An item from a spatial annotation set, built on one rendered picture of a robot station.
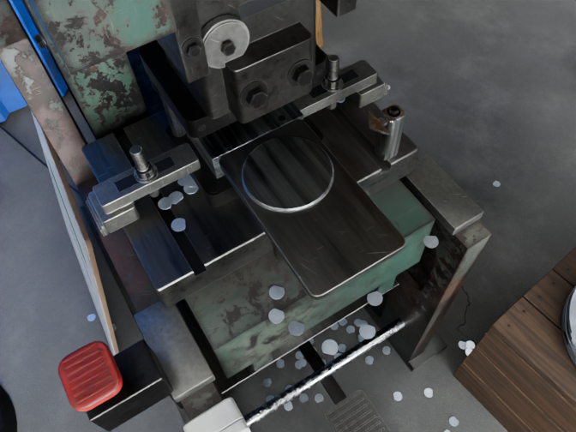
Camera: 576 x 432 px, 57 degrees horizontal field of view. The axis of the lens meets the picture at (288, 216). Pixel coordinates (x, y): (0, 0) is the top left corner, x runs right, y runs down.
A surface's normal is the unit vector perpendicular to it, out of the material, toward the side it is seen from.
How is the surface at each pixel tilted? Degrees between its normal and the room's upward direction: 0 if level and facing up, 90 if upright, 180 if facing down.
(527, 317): 0
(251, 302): 0
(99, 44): 90
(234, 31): 90
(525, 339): 0
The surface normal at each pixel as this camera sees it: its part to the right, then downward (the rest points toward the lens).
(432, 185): -0.04, -0.53
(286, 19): 0.52, 0.71
